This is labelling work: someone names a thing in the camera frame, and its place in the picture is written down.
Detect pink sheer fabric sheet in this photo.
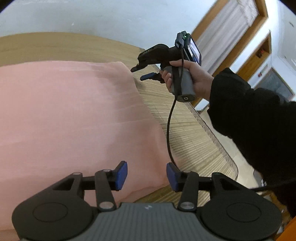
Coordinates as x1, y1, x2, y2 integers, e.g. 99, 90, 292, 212
1, 61, 170, 232

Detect black sleeved right forearm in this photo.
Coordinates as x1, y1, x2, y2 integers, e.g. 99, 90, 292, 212
208, 68, 295, 217

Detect person's right hand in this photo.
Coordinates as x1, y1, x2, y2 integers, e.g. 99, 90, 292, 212
170, 60, 214, 101

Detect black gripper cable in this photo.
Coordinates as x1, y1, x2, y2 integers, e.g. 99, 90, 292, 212
165, 46, 186, 172

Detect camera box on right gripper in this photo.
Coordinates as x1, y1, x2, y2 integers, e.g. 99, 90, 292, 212
175, 31, 202, 66

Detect wooden door frame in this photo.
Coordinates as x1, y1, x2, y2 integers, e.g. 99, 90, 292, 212
192, 1, 268, 75

